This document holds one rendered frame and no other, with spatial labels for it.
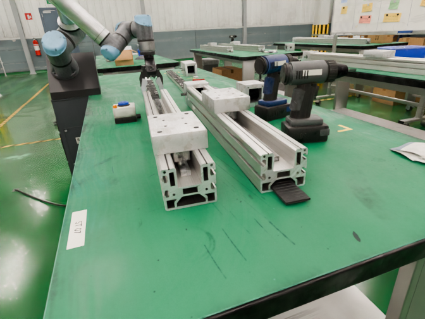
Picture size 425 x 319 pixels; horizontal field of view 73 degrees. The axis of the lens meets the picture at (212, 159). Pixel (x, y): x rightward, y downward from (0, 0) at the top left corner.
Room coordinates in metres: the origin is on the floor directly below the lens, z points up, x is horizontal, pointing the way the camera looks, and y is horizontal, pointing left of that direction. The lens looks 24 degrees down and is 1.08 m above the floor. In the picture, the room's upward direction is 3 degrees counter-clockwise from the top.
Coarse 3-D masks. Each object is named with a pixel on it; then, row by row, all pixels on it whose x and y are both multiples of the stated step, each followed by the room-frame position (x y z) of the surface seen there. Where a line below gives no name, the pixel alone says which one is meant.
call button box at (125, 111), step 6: (114, 108) 1.05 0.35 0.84; (120, 108) 1.05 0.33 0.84; (126, 108) 1.06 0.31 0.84; (132, 108) 1.06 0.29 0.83; (114, 114) 1.04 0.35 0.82; (120, 114) 1.05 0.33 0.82; (126, 114) 1.05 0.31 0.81; (132, 114) 1.06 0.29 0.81; (138, 114) 1.10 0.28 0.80; (114, 120) 1.05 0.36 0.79; (120, 120) 1.05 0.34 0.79; (126, 120) 1.05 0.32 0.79; (132, 120) 1.06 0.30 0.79
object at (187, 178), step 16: (144, 96) 1.12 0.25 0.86; (160, 112) 0.97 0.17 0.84; (176, 112) 0.85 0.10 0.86; (160, 160) 0.49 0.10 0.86; (192, 160) 0.55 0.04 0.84; (208, 160) 0.48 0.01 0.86; (160, 176) 0.48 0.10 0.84; (176, 176) 0.50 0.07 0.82; (192, 176) 0.50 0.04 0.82; (208, 176) 0.47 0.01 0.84; (176, 192) 0.45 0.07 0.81; (192, 192) 0.46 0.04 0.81; (208, 192) 0.47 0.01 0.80; (176, 208) 0.45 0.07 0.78
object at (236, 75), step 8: (376, 40) 4.78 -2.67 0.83; (384, 40) 4.68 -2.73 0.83; (392, 40) 4.74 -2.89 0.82; (120, 56) 3.34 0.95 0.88; (128, 56) 3.37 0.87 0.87; (120, 64) 3.37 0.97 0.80; (128, 64) 3.39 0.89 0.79; (216, 72) 5.37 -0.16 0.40; (224, 72) 5.10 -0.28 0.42; (232, 72) 5.14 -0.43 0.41; (240, 72) 5.18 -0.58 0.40; (240, 80) 5.18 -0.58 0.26; (376, 88) 4.22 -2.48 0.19; (392, 96) 3.94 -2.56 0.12; (400, 96) 3.94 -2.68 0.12; (392, 104) 3.92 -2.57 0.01
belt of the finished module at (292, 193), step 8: (272, 184) 0.51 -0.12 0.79; (280, 184) 0.51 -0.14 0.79; (288, 184) 0.51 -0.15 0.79; (280, 192) 0.48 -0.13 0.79; (288, 192) 0.47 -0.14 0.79; (296, 192) 0.47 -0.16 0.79; (304, 192) 0.47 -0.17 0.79; (288, 200) 0.45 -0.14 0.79; (296, 200) 0.45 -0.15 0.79; (304, 200) 0.45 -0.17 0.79
